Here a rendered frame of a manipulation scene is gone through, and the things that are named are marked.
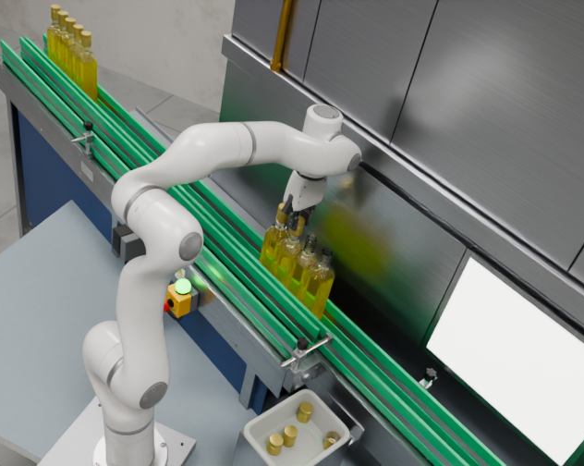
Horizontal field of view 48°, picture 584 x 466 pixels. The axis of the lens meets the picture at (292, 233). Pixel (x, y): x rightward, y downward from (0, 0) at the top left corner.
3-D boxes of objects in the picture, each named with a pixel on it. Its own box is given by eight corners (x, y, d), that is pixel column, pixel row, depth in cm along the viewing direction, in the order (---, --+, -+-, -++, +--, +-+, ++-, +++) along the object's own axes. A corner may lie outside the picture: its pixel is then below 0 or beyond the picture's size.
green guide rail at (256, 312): (292, 361, 167) (298, 340, 162) (289, 362, 166) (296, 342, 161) (4, 58, 255) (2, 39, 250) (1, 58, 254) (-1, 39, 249)
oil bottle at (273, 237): (281, 285, 188) (295, 228, 175) (266, 292, 185) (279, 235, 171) (268, 273, 191) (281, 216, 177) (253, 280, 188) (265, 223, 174)
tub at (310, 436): (346, 454, 164) (355, 435, 159) (279, 503, 151) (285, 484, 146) (301, 405, 173) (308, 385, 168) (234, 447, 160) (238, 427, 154)
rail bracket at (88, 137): (94, 159, 218) (94, 125, 209) (74, 165, 213) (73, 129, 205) (89, 153, 220) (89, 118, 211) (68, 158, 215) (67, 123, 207)
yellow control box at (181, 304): (197, 310, 192) (200, 292, 187) (176, 320, 188) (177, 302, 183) (183, 295, 196) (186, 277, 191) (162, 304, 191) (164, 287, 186)
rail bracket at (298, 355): (327, 359, 170) (339, 326, 162) (279, 387, 160) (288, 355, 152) (320, 351, 171) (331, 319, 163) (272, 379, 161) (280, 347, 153)
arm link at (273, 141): (282, 153, 124) (372, 144, 147) (229, 114, 132) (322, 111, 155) (267, 193, 129) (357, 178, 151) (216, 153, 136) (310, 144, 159)
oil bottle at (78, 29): (90, 100, 245) (90, 28, 227) (76, 103, 241) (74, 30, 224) (82, 92, 247) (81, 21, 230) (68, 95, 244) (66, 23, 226)
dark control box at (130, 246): (147, 254, 206) (148, 234, 201) (125, 263, 201) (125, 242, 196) (133, 239, 210) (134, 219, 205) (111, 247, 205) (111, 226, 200)
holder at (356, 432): (352, 459, 173) (367, 426, 163) (273, 519, 156) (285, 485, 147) (310, 413, 181) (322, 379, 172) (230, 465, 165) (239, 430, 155)
